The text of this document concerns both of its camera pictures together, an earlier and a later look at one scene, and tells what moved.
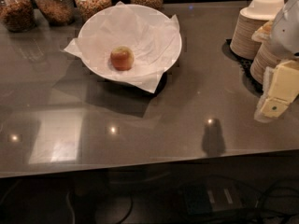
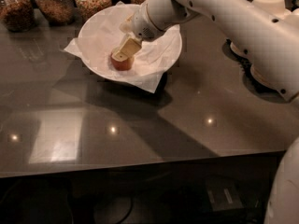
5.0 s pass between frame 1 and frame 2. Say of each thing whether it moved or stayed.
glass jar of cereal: stayed
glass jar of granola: stayed
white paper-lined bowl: stayed
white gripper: moved
